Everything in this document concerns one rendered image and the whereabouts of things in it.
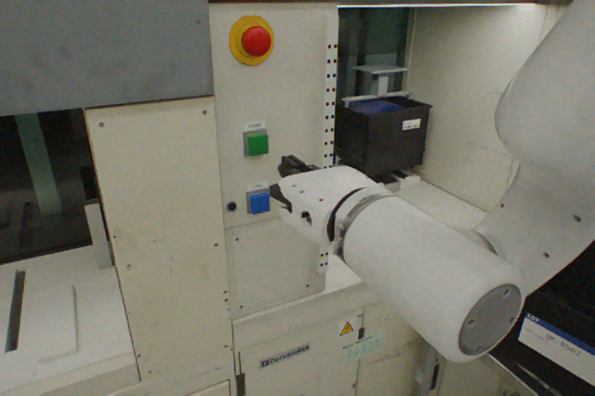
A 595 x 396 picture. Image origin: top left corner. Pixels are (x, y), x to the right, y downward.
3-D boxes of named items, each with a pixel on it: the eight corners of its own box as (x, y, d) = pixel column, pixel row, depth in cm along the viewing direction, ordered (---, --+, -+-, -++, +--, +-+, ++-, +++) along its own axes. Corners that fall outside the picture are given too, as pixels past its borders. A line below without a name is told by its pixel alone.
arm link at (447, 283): (432, 202, 43) (361, 191, 38) (557, 271, 32) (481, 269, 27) (402, 275, 45) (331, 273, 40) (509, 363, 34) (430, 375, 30)
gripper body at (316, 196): (321, 270, 43) (273, 221, 52) (403, 246, 47) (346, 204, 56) (323, 203, 39) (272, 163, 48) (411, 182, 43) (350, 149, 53)
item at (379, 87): (358, 191, 122) (366, 76, 108) (322, 166, 138) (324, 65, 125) (424, 176, 132) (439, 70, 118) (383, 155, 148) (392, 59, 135)
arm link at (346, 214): (336, 285, 41) (320, 269, 44) (409, 261, 45) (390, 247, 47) (340, 206, 38) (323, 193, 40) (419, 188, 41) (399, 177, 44)
